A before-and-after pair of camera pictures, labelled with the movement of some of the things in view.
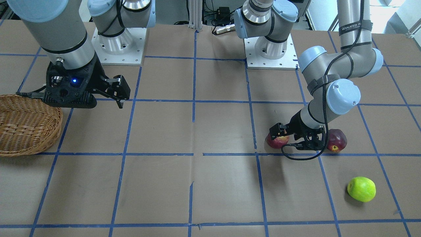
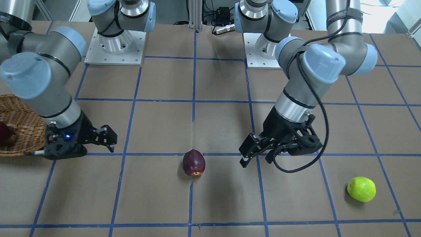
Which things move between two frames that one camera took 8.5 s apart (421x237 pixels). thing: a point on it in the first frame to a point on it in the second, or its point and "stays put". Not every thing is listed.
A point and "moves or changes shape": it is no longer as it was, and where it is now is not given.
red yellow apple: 278,143 moves or changes shape
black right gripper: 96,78 to 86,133
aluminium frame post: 195,14 stays put
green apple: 361,189 stays put
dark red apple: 337,140 to 193,163
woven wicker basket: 28,125 stays put
